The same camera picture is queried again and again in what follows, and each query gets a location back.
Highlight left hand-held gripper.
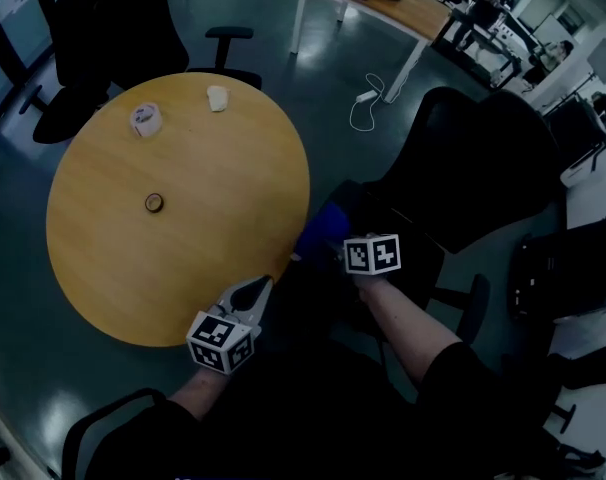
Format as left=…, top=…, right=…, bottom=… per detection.
left=186, top=274, right=275, bottom=377

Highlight person's black shirt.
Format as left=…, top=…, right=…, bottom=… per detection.
left=82, top=337, right=584, bottom=480

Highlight wooden desk with white legs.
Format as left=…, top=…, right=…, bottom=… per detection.
left=291, top=0, right=457, bottom=104

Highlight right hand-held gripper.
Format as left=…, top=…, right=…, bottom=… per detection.
left=331, top=233, right=402, bottom=281

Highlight black metal frame table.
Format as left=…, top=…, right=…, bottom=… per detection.
left=432, top=10, right=540, bottom=92

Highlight black padded office chair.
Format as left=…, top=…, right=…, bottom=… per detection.
left=18, top=0, right=263, bottom=145

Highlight white crumpled paper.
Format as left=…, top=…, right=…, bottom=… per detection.
left=206, top=85, right=232, bottom=114

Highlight black chair armrest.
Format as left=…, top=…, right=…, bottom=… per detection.
left=455, top=273, right=492, bottom=345

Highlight black storage cart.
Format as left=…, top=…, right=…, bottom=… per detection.
left=510, top=215, right=606, bottom=322

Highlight black mesh office chair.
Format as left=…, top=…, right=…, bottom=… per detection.
left=327, top=86, right=568, bottom=349

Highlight white tape roll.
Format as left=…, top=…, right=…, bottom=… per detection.
left=128, top=102, right=165, bottom=140

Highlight person's left forearm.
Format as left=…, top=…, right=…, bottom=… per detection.
left=166, top=367, right=234, bottom=422

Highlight blue cloth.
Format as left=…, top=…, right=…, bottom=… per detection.
left=297, top=202, right=352, bottom=262

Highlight white black equipment cart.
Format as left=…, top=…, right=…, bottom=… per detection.
left=542, top=92, right=606, bottom=189

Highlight white power strip with cable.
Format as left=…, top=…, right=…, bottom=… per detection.
left=349, top=72, right=387, bottom=132

